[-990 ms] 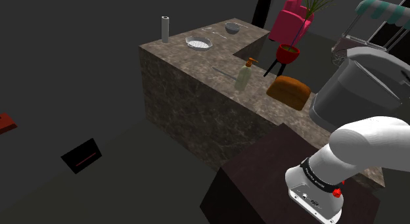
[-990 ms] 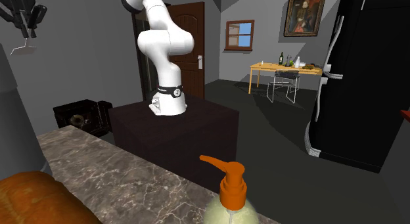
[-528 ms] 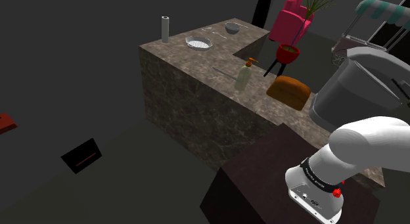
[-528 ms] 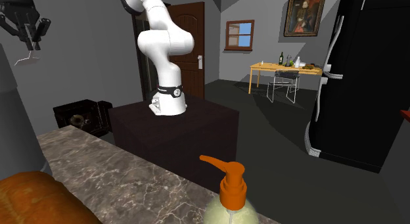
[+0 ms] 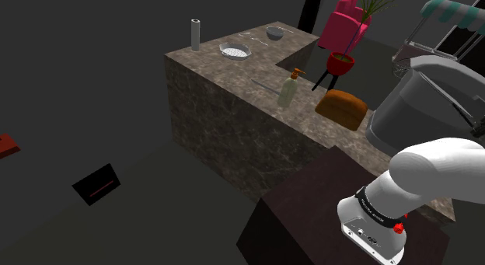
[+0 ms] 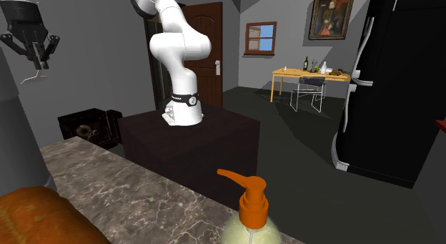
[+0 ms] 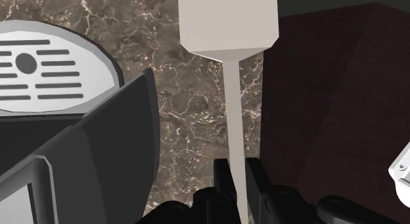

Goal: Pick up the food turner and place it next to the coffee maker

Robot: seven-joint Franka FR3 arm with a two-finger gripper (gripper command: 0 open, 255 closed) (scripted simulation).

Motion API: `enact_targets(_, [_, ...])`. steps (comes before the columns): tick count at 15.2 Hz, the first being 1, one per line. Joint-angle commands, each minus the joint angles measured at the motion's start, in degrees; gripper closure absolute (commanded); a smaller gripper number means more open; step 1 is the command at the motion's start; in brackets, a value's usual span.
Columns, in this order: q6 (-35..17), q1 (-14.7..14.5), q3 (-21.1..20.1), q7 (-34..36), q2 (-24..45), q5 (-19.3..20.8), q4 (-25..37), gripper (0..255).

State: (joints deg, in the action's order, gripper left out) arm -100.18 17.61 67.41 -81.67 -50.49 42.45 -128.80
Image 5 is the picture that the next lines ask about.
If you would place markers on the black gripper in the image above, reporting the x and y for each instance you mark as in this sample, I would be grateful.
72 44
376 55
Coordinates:
479 128

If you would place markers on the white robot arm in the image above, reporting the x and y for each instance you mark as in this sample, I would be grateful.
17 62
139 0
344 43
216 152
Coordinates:
428 169

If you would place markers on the cart with striped awning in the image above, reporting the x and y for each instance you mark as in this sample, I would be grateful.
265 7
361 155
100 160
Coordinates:
451 10

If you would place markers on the brown bread loaf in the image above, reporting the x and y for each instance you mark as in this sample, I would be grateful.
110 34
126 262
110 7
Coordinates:
341 109

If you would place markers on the plant in red pot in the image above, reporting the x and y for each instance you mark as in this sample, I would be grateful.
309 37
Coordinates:
340 63

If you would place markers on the pink armchair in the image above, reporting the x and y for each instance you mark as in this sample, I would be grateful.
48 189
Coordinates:
343 27

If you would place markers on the green soap bottle orange pump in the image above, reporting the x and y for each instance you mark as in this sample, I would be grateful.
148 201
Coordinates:
287 93

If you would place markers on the grey fork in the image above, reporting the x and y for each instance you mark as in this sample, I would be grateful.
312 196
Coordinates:
286 29

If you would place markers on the grey table knife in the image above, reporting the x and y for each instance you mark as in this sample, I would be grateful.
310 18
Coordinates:
265 87

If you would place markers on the grey bowl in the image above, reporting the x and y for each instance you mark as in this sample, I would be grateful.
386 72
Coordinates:
274 34

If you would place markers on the grey spoon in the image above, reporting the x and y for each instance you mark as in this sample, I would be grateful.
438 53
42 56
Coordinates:
244 34
259 41

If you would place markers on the grey oval perforated dish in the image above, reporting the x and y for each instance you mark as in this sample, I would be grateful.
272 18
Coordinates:
235 51

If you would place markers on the grey cylinder vase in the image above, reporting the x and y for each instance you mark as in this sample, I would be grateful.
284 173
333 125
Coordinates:
195 35

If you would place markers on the black box with red line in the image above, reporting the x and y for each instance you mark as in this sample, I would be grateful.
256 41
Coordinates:
96 184

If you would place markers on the red block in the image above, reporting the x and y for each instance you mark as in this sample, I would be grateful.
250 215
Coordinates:
7 146

